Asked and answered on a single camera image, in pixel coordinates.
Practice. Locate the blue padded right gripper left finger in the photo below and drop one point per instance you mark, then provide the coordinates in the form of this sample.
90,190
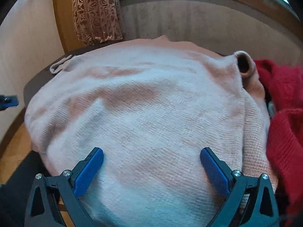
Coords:
85,171

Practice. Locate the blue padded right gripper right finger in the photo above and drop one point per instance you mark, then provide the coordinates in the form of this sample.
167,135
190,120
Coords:
218,172

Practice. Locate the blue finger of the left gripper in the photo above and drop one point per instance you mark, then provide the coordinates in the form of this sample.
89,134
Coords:
8,101

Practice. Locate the pink knitted sweater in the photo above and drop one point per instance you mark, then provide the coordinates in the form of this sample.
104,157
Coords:
151,106

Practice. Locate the red knitted garment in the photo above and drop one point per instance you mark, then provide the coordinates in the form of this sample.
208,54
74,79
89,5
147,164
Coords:
284,146

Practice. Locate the brown floral curtain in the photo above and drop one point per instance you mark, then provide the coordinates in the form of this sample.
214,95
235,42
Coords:
97,21

